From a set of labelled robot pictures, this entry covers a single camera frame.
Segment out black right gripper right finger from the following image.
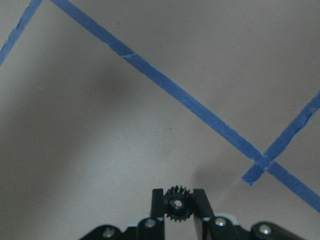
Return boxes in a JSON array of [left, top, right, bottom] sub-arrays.
[[193, 188, 214, 221]]

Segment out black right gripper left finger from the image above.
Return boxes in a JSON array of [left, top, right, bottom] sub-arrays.
[[150, 188, 165, 221]]

